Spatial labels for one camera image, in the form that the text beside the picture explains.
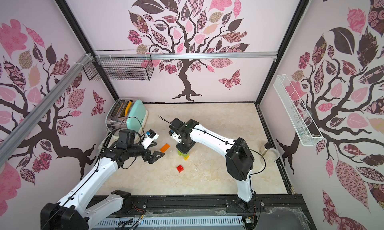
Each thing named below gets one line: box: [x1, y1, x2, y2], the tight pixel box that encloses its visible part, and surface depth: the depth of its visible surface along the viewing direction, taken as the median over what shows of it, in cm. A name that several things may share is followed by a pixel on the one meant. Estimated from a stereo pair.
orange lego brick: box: [159, 143, 171, 153], surface depth 98 cm
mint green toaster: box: [105, 98, 149, 140], surface depth 96 cm
